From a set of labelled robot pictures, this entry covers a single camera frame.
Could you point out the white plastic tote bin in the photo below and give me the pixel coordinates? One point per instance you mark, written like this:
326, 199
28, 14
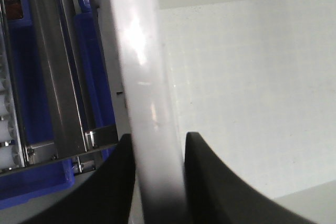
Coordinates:
255, 78

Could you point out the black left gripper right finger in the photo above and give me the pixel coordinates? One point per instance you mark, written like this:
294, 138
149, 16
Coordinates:
216, 194

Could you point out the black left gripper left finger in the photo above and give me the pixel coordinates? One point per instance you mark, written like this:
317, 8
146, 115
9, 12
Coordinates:
105, 197

